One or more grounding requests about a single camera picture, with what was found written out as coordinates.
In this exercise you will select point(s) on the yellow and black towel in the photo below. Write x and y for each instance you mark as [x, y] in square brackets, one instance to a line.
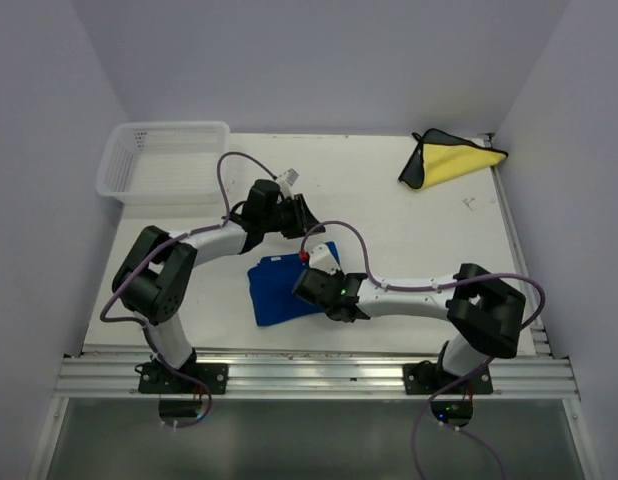
[439, 157]

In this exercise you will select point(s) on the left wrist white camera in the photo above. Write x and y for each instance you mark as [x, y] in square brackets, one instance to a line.
[286, 180]

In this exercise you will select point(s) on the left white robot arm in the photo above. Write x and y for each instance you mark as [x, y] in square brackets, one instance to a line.
[150, 285]

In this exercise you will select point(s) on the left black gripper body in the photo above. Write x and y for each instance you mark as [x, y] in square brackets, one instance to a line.
[282, 218]

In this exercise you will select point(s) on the blue towel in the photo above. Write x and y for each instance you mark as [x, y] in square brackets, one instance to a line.
[271, 284]

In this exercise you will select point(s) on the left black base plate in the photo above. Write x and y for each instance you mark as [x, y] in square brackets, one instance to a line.
[192, 378]

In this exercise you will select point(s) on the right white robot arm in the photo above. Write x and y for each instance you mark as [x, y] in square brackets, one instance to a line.
[486, 312]

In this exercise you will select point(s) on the white plastic basket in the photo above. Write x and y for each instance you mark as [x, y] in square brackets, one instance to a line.
[163, 163]

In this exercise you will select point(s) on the aluminium mounting rail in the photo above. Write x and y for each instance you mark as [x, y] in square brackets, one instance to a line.
[108, 375]

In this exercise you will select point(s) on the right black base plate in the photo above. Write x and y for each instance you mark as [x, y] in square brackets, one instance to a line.
[427, 377]

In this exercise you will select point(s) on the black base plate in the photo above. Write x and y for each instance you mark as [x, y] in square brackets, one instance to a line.
[427, 377]
[192, 378]

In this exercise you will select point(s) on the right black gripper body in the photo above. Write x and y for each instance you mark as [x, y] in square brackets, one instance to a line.
[337, 274]

